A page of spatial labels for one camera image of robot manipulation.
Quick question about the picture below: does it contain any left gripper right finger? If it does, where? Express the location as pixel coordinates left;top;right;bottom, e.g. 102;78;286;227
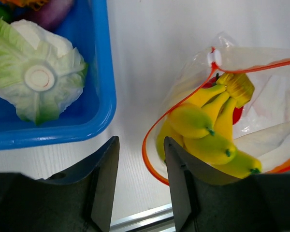
164;137;290;232

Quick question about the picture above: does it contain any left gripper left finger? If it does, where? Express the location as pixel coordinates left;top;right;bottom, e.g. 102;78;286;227
0;136;120;232

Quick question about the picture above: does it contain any large yellow banana bunch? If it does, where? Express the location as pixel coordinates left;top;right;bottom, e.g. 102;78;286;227
156;72;262;179

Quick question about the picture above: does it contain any red bell pepper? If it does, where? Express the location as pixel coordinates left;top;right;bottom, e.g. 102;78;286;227
202;73;243;125

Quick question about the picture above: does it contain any clear zip top bag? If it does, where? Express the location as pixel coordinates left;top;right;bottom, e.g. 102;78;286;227
142;34;290;184

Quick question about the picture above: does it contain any green white cabbage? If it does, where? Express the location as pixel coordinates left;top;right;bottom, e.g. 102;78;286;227
0;18;87;125

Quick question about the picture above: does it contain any blue plastic bin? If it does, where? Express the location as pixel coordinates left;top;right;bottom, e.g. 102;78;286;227
0;0;116;150

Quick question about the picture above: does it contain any purple eggplant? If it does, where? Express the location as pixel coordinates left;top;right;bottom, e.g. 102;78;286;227
18;0;75;31

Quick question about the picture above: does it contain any orange spiky fruit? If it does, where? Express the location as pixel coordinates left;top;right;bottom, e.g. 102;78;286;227
0;0;49;11

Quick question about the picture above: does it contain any green lime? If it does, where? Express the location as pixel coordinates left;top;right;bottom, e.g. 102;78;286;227
0;5;13;23

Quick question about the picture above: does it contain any aluminium mounting rail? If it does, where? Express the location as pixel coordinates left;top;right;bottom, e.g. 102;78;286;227
110;203;175;232

